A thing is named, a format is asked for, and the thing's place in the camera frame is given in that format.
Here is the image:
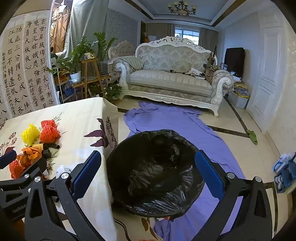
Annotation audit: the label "ornate white sofa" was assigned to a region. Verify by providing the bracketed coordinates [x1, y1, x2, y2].
[114, 36, 234, 117]

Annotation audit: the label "grey green curtain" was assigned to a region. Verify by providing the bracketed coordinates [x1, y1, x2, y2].
[63, 0, 109, 56]

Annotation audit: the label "yellow label bottle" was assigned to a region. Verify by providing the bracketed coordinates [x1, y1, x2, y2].
[32, 143, 60, 151]

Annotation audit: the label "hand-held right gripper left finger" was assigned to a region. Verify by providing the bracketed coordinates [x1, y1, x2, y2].
[24, 150, 102, 241]

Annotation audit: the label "plant in white pot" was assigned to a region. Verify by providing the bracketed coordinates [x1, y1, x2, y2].
[46, 46, 82, 84]

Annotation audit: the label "orange plastic bag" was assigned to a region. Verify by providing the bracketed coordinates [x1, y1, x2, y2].
[18, 147, 43, 168]

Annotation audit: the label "yellow foam net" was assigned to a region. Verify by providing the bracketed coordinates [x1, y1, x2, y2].
[21, 123, 41, 147]

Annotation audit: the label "papers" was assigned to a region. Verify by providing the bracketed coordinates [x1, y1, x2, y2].
[184, 68, 206, 77]

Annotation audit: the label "orange foam net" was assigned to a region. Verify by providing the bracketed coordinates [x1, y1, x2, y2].
[9, 160, 25, 179]

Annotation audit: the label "metal shelf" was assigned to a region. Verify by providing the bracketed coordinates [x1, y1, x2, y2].
[54, 77, 74, 104]

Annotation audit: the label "green slipper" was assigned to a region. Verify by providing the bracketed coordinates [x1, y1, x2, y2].
[246, 129, 258, 145]

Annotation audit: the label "trash bin with black bag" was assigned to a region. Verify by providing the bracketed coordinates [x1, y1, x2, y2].
[106, 130, 205, 218]

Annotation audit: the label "black covered furniture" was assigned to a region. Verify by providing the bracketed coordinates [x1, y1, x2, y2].
[224, 47, 245, 78]

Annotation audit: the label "red foam net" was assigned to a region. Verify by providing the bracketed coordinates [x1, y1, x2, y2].
[41, 119, 57, 130]
[39, 126, 61, 143]

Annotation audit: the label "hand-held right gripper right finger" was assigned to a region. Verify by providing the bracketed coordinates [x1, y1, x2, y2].
[194, 150, 274, 241]

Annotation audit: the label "storage box with packets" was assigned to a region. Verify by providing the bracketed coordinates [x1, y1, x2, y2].
[228, 81, 251, 109]

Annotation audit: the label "blue slippers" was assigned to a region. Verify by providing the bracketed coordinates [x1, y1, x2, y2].
[274, 160, 296, 193]

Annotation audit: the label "small leafy plant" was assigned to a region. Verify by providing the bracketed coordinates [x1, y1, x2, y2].
[102, 82, 122, 101]

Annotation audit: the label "white door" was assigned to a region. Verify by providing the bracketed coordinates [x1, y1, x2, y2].
[246, 11, 292, 132]

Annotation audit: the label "tall green plant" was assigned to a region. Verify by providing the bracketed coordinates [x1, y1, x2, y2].
[94, 31, 118, 77]

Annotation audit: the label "grey throw blanket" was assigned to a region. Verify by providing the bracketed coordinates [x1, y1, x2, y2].
[119, 57, 144, 70]

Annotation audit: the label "plant in decorated pot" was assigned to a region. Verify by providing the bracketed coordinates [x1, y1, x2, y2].
[74, 37, 99, 60]

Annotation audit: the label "patterned brown cloth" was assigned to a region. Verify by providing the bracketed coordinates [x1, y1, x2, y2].
[203, 52, 221, 84]

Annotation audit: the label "calligraphy wall hanging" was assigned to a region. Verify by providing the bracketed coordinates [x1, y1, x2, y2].
[0, 10, 57, 121]

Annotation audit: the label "ornate armchair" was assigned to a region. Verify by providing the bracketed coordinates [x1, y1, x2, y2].
[108, 41, 137, 63]

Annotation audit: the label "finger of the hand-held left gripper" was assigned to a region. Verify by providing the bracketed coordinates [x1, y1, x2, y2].
[0, 159, 48, 205]
[0, 150, 17, 169]

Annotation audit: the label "blue white sneaker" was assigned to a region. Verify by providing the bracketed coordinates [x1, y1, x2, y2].
[272, 153, 292, 172]

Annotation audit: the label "chandelier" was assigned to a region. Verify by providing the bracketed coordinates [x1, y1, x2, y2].
[168, 0, 196, 15]

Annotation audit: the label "floral tablecloth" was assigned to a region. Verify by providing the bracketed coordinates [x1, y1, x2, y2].
[0, 97, 162, 241]

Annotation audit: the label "window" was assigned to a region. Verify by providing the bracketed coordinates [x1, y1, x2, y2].
[174, 27, 200, 45]

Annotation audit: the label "purple cloth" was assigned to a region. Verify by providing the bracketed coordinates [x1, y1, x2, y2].
[124, 101, 247, 241]

